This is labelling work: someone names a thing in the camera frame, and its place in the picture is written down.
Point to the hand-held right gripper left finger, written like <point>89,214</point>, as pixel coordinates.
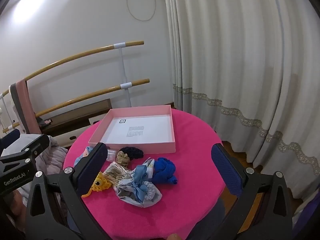
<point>91,170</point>

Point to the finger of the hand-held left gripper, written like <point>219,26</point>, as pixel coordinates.
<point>37,145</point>
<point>10,138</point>

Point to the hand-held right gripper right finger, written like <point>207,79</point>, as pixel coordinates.
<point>227,170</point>

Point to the yellow crochet toy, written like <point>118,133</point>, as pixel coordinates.
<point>100,182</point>

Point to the clear plastic packet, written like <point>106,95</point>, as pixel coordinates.
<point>111,155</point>

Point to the beige scrunchie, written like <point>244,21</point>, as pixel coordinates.
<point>123,158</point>

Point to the black knit scrunchie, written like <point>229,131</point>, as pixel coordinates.
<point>133,152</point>

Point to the pink cardboard box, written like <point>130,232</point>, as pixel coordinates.
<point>150,148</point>

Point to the blue knit cloth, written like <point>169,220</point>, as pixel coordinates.
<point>163,170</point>

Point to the grey white clothing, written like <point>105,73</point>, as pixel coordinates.
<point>53,155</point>

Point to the pink and grey hanging cloth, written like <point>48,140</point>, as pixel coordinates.
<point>23,105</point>

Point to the white drawer cabinet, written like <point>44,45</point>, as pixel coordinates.
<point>75,137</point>

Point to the dark wooden bench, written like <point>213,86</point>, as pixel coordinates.
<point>75,120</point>

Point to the pink round tablecloth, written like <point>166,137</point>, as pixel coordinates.
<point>190,205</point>

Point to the purple cloth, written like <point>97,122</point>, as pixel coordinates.
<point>308,217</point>

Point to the cream curtain with lace trim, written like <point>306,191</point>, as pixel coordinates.
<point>237,55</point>

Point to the white barre end post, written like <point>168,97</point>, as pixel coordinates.
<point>6,112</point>

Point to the short wooden barre rail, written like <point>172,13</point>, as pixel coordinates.
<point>100,92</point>

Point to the long wooden barre rail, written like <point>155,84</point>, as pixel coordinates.
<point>75,56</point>

